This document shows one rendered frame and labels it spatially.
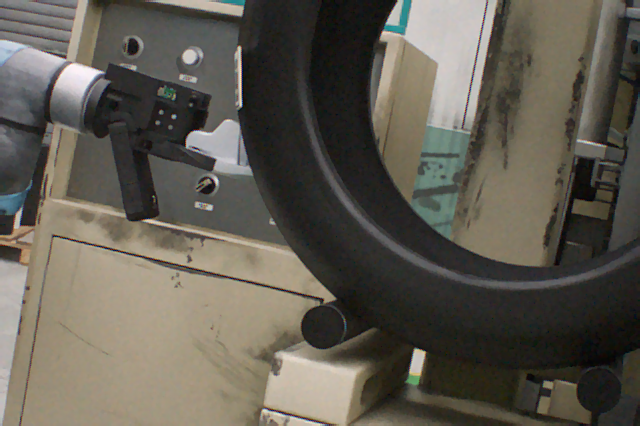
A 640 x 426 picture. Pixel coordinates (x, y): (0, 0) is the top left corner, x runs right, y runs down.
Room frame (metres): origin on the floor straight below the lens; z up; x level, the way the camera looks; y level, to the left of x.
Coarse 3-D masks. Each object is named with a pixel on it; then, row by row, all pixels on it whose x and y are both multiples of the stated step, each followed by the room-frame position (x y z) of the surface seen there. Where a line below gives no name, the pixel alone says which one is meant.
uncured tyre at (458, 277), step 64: (256, 0) 1.28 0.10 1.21; (320, 0) 1.25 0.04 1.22; (384, 0) 1.52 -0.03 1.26; (256, 64) 1.25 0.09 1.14; (320, 64) 1.51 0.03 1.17; (256, 128) 1.26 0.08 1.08; (320, 128) 1.51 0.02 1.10; (320, 192) 1.23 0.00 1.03; (384, 192) 1.50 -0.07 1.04; (320, 256) 1.24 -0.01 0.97; (384, 256) 1.21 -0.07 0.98; (448, 256) 1.48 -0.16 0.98; (384, 320) 1.24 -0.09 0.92; (448, 320) 1.20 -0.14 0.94; (512, 320) 1.18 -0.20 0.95; (576, 320) 1.17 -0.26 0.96
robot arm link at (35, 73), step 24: (0, 48) 1.43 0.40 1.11; (24, 48) 1.43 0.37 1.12; (0, 72) 1.41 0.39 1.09; (24, 72) 1.41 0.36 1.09; (48, 72) 1.40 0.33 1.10; (0, 96) 1.41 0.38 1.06; (24, 96) 1.41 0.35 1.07; (48, 96) 1.40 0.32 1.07; (24, 120) 1.41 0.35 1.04; (48, 120) 1.42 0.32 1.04
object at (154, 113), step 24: (120, 72) 1.40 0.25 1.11; (96, 96) 1.39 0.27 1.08; (120, 96) 1.40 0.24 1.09; (144, 96) 1.37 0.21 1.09; (168, 96) 1.38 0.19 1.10; (192, 96) 1.39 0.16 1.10; (96, 120) 1.40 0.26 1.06; (120, 120) 1.40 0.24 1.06; (144, 120) 1.37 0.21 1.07; (168, 120) 1.38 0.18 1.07; (192, 120) 1.40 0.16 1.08; (144, 144) 1.37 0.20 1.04
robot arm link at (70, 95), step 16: (80, 64) 1.43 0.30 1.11; (64, 80) 1.40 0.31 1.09; (80, 80) 1.40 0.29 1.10; (96, 80) 1.40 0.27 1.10; (64, 96) 1.39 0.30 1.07; (80, 96) 1.39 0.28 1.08; (64, 112) 1.40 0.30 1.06; (80, 112) 1.39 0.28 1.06; (64, 128) 1.42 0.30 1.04; (80, 128) 1.40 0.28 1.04
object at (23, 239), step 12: (36, 168) 8.35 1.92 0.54; (36, 180) 8.36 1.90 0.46; (36, 192) 8.38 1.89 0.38; (24, 204) 8.32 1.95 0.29; (36, 204) 8.40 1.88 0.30; (0, 216) 7.56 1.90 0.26; (12, 216) 7.66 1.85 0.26; (24, 216) 8.33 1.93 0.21; (36, 216) 8.43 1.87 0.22; (0, 228) 7.57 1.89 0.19; (12, 228) 7.70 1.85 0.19; (24, 228) 8.21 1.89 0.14; (0, 240) 7.50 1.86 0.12; (12, 240) 7.59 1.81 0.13; (24, 240) 7.57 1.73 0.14; (24, 252) 7.51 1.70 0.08; (24, 264) 7.51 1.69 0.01
